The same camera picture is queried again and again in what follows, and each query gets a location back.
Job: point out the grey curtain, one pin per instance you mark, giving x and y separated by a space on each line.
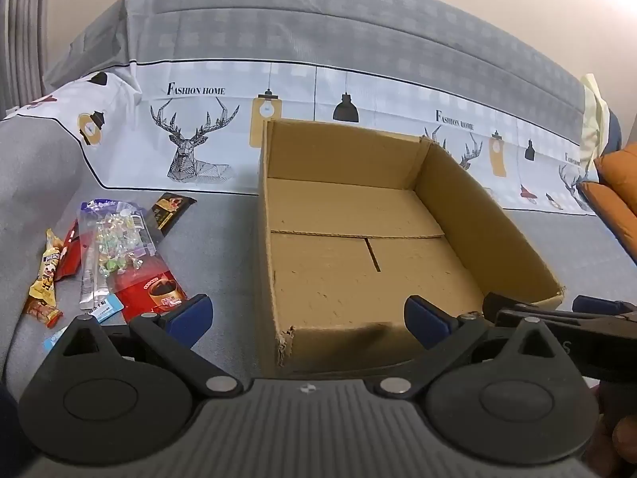
20 35

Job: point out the red gold candy packet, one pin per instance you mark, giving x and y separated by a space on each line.
45 312

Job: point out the red stick packet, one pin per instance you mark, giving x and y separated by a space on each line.
67 259

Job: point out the pale yellow cloth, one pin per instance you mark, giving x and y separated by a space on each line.
593 109

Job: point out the cardboard box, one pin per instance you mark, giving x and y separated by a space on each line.
348 269

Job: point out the pale blue packet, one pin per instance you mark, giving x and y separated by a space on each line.
52 341

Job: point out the clear candy bag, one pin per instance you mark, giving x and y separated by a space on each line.
119 239

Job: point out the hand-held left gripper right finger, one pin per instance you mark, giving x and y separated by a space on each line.
427 319

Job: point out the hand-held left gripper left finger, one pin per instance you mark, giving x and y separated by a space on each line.
191 314

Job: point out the red coffee packet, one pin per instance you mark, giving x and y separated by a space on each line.
159 291

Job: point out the blue pillow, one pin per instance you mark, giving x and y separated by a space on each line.
615 129

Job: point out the yellow candy bar packet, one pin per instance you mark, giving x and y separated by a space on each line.
47 269

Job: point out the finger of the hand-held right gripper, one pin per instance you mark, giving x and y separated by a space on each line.
594 303
502 304

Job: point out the black snack packet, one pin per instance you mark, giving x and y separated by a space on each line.
166 211

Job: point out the light blue snack packet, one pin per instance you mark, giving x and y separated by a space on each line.
107 308

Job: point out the person's right hand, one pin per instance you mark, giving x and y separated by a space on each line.
614 440

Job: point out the orange pillow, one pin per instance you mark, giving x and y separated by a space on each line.
617 219
622 167

